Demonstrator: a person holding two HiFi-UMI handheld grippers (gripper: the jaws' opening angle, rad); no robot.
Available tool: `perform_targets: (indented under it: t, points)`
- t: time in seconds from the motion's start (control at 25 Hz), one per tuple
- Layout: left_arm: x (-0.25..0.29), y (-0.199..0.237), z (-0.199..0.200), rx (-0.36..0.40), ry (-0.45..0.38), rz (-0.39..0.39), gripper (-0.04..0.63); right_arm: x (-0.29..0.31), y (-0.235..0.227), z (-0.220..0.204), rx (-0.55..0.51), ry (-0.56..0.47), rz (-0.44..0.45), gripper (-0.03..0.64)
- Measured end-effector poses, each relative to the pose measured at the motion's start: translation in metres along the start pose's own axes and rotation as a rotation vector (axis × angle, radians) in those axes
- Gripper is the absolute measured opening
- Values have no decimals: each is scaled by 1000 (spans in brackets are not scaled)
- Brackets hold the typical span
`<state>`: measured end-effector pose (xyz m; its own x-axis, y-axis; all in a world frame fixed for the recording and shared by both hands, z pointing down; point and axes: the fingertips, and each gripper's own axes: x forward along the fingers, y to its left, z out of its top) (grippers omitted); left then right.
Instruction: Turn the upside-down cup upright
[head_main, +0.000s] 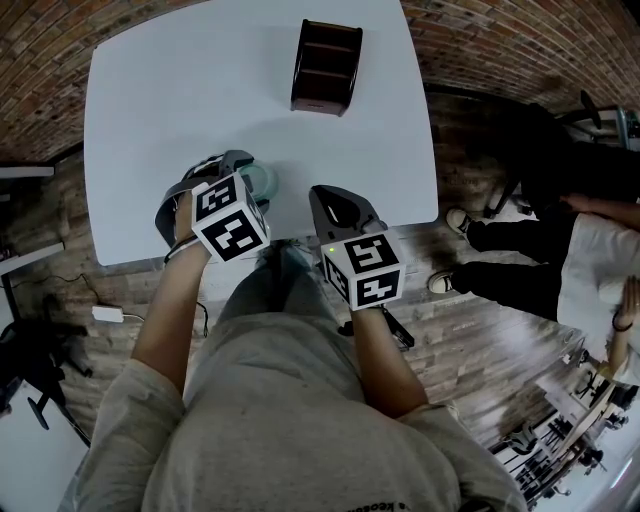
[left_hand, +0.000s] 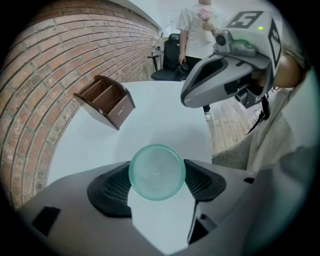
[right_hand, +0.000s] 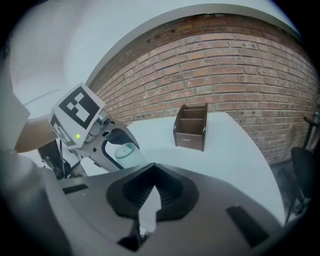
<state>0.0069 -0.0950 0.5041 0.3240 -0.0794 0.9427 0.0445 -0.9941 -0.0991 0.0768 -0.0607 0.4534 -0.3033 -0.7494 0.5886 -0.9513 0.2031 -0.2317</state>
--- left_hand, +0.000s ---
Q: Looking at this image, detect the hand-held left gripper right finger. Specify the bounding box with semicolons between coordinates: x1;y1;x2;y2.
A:
169;158;296;256

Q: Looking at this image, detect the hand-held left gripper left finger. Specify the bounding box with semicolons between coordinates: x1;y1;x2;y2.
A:
17;160;161;256

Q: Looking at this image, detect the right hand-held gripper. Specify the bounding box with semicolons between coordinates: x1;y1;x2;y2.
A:
180;10;284;110

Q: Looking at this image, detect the green textured glass cup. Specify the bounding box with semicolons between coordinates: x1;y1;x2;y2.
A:
128;143;187;202

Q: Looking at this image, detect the person's right forearm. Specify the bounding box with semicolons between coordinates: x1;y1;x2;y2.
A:
272;52;303;89

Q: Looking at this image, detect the black cylindrical object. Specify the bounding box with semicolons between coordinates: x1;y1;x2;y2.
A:
178;63;191;76

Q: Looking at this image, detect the black office chair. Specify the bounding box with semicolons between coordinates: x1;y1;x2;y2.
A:
151;33;187;82

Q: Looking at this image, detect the person's grey shirt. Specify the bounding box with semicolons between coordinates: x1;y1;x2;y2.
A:
246;47;316;173

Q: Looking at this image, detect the brown wooden desk organizer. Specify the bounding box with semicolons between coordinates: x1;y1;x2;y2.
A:
72;74;136;131

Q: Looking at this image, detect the black cable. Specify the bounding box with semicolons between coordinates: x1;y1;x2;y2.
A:
246;96;271;136

